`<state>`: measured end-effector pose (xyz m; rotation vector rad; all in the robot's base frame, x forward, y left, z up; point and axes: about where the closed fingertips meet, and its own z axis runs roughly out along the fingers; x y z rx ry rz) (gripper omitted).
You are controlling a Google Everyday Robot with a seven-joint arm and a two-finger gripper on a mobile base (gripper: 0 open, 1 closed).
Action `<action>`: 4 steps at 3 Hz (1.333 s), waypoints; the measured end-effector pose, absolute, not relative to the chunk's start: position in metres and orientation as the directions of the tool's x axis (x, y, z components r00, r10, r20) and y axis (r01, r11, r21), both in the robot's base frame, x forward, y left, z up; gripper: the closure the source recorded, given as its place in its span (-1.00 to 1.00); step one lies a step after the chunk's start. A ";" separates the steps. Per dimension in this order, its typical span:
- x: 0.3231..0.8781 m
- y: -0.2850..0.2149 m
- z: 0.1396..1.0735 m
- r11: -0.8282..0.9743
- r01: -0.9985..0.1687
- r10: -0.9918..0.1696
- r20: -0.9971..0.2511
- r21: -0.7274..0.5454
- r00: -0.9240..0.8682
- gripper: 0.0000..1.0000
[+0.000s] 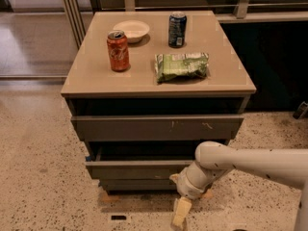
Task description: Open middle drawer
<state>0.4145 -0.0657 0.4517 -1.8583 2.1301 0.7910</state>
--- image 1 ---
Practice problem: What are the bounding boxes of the grey drawer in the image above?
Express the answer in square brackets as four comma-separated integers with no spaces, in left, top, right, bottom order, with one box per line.
[85,144,194,180]
[71,115,244,141]
[100,179,176,191]

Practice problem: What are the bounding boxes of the grey top drawer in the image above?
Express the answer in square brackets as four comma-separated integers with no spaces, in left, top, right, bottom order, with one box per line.
[71,115,244,141]

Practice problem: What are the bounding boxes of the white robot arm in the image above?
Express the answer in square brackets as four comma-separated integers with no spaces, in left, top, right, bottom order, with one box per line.
[170,141,308,231]

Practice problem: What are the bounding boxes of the grey drawer cabinet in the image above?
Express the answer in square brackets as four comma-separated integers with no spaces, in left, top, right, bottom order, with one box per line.
[61,11,257,195]

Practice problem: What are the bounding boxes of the dark robot base part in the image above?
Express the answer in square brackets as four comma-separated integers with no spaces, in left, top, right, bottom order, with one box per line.
[293,101,308,119]

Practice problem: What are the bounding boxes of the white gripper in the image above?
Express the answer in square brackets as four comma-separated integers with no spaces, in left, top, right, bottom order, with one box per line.
[169,167,209,228]

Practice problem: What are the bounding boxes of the orange soda can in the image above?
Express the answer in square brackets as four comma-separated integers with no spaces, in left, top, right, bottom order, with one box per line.
[107,30,130,71]

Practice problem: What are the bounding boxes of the white bowl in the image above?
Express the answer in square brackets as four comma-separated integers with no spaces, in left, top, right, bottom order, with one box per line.
[114,20,149,43]

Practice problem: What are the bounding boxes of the green chip bag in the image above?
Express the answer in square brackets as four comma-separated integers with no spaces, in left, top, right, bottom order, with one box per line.
[154,52,209,83]

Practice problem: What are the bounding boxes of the grey bottom drawer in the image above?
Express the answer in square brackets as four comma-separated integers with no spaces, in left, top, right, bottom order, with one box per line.
[100,179,176,191]

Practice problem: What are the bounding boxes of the blue soda can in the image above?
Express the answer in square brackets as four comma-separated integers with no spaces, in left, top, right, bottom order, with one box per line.
[168,12,187,48]

